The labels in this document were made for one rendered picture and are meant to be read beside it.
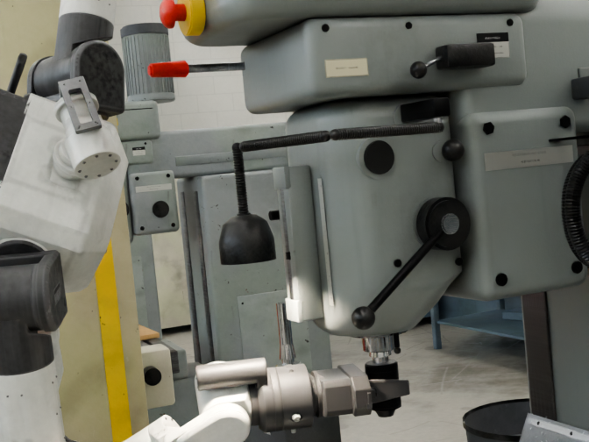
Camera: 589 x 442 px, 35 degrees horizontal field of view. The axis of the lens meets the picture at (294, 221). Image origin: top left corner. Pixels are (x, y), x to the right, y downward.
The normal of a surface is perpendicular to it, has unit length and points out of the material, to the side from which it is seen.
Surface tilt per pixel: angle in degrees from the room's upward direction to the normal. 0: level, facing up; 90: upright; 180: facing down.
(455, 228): 90
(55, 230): 95
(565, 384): 90
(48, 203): 58
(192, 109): 90
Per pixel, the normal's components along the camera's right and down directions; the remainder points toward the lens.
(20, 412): 0.01, 0.22
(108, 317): 0.41, 0.01
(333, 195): -0.61, 0.10
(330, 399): 0.16, 0.04
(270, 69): -0.91, 0.11
